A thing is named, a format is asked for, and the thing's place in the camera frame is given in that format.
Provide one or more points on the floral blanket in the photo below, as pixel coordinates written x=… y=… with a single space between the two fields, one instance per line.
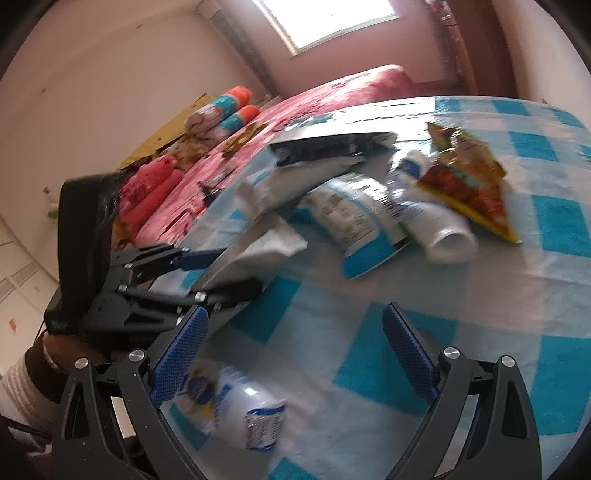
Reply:
x=191 y=150

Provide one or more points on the white plastic bottle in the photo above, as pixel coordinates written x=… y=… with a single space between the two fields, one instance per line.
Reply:
x=438 y=226

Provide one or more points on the white wet wipes pack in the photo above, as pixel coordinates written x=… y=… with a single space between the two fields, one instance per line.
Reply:
x=295 y=184

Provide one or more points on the rolled pillow with orange end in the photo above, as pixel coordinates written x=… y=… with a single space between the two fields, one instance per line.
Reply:
x=221 y=106
x=242 y=119

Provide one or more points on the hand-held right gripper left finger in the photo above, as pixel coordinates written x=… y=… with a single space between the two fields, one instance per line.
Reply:
x=182 y=355

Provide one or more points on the blue checkered tablecloth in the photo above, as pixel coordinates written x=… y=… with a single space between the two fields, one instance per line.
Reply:
x=508 y=300

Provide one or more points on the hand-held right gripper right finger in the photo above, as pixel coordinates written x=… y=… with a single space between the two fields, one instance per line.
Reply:
x=411 y=355

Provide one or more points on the yellow red snack bag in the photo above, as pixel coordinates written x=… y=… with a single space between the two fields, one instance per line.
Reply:
x=466 y=184

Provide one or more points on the wooden cabinet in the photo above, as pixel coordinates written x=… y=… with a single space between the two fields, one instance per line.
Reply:
x=480 y=41

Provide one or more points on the blue and white packet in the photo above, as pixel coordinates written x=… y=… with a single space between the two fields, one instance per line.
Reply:
x=355 y=221

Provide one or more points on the rolled colourful quilts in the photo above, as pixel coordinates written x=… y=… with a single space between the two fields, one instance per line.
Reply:
x=171 y=124

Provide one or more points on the light curtain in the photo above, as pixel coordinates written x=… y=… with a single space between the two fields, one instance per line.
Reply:
x=242 y=50

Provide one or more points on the window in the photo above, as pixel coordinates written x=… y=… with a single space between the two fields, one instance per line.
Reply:
x=323 y=21

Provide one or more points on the pink bolster pillow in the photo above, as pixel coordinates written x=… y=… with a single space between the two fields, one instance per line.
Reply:
x=159 y=201
x=150 y=180

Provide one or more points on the golden brown cloth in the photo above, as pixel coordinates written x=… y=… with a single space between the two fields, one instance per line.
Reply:
x=244 y=138

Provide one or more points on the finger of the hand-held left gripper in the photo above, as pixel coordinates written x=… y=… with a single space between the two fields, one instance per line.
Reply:
x=198 y=261
x=231 y=294

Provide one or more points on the yellow orange snack packet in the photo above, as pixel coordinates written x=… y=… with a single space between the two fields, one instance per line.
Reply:
x=231 y=406

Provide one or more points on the person's left forearm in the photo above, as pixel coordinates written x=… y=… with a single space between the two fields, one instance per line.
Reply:
x=18 y=387

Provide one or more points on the bed with pink sheet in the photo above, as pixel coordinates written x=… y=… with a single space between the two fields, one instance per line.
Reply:
x=295 y=110

